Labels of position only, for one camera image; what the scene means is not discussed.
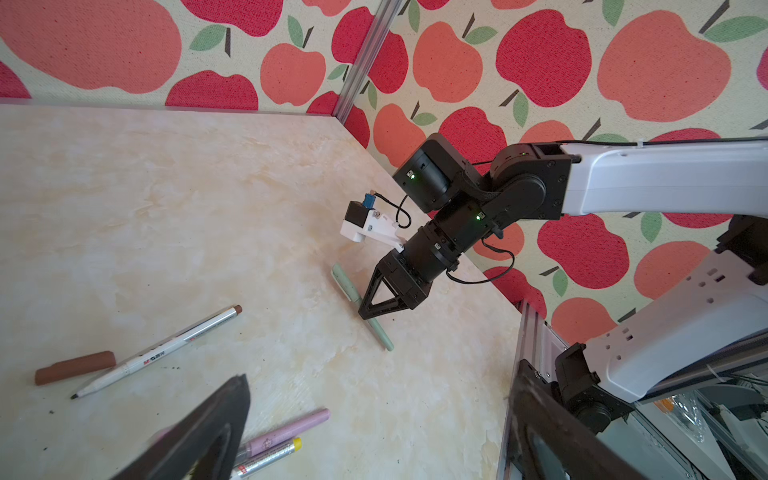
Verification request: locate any white pen brown end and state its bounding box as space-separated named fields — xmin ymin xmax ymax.
xmin=71 ymin=305 xmax=243 ymax=400

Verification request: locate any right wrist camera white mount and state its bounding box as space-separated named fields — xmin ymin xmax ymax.
xmin=340 ymin=190 xmax=406 ymax=252

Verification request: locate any white pen yellow end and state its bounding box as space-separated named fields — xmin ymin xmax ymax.
xmin=230 ymin=438 xmax=303 ymax=480

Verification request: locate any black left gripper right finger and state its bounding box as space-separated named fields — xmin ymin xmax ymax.
xmin=497 ymin=359 xmax=644 ymax=480

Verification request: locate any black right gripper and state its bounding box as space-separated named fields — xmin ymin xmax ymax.
xmin=358 ymin=221 xmax=462 ymax=320

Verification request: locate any pink pen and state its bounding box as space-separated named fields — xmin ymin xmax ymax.
xmin=236 ymin=408 xmax=331 ymax=463

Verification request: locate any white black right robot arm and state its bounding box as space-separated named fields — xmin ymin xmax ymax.
xmin=342 ymin=133 xmax=767 ymax=433

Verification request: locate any aluminium right rear corner post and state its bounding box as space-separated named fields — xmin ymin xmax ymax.
xmin=333 ymin=0 xmax=403 ymax=124

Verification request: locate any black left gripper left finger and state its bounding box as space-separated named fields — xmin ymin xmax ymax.
xmin=115 ymin=374 xmax=250 ymax=479

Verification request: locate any brown pen cap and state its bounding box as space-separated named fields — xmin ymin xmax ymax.
xmin=34 ymin=351 xmax=117 ymax=386

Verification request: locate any light green pen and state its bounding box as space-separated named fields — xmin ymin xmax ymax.
xmin=330 ymin=263 xmax=396 ymax=353

